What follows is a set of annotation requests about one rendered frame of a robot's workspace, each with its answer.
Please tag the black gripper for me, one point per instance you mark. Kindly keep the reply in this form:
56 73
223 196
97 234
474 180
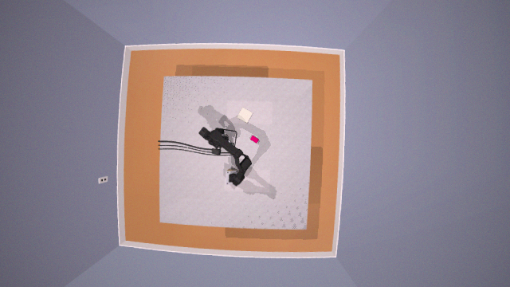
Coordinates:
216 151

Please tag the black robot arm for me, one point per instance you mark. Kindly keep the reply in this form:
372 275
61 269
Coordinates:
215 139

